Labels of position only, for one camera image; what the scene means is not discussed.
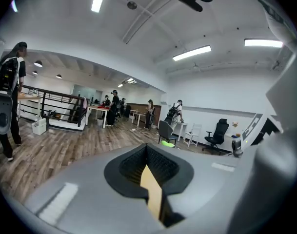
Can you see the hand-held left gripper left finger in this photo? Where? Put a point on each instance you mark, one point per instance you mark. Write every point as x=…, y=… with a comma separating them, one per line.
x=89, y=199

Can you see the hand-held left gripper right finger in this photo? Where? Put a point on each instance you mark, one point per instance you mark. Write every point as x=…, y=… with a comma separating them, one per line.
x=202, y=179

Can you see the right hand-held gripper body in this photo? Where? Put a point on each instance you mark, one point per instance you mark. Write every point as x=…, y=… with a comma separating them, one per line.
x=272, y=174

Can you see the black office chair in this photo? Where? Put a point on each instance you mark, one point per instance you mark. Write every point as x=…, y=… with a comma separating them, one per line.
x=217, y=134

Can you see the white folding chair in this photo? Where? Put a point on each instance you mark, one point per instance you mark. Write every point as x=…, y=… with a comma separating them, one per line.
x=195, y=130

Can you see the green bag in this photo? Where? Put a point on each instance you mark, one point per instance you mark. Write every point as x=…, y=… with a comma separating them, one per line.
x=167, y=143

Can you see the small white desk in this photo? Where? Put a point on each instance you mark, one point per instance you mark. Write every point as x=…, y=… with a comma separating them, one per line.
x=181, y=125

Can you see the grey padded chair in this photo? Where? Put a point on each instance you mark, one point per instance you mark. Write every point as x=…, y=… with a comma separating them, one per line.
x=165, y=130

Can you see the white plastic box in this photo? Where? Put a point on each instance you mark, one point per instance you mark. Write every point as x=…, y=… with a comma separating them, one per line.
x=39, y=127

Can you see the white narrow table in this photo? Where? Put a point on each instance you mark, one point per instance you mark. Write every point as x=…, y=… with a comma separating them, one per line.
x=138, y=114

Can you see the white long work table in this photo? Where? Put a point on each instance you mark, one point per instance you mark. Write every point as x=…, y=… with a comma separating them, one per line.
x=98, y=108

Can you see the pink cloth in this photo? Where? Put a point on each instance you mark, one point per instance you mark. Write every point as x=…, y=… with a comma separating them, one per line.
x=85, y=102

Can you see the black metal railing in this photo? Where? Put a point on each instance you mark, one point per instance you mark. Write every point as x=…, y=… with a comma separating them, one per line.
x=63, y=97

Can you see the light wooden side table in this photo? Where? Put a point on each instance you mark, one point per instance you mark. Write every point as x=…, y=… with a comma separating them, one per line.
x=28, y=97

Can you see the grey hand-held device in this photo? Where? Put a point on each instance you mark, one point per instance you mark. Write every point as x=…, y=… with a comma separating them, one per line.
x=2, y=113

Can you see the black pendant lamp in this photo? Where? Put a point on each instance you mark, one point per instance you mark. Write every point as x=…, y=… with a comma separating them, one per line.
x=38, y=64
x=35, y=72
x=59, y=76

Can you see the person's white printed shirt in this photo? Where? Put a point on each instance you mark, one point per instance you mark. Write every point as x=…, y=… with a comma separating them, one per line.
x=272, y=16

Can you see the round ceiling detector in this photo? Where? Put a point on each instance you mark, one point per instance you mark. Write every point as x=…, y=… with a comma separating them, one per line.
x=132, y=5

